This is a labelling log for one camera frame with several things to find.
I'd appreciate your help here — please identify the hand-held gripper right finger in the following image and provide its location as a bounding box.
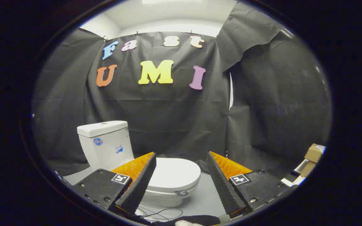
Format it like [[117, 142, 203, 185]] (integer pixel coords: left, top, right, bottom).
[[206, 151, 298, 219]]

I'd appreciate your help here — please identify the thin black cable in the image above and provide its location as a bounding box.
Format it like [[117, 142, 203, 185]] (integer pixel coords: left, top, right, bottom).
[[135, 206, 184, 222]]

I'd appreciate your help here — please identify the white toilet tank cover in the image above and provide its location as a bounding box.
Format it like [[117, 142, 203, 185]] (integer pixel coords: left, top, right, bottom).
[[77, 121, 129, 138]]

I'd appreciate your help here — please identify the black backdrop cloth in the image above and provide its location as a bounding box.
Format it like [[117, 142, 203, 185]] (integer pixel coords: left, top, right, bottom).
[[32, 2, 332, 178]]

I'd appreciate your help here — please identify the white toilet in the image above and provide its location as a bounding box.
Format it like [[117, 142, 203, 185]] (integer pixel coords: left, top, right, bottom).
[[77, 121, 201, 208]]

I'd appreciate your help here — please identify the brown cardboard box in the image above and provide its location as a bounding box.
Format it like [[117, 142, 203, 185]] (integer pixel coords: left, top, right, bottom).
[[304, 143, 326, 164], [299, 161, 316, 178]]

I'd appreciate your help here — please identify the dark cloth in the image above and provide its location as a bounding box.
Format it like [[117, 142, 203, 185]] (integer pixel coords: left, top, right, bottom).
[[151, 215, 221, 226]]

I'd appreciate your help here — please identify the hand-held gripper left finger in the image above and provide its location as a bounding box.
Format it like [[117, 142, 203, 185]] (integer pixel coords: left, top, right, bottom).
[[71, 152, 157, 217]]

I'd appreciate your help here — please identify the white toilet lid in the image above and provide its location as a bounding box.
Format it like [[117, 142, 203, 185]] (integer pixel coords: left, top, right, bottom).
[[150, 158, 201, 192]]

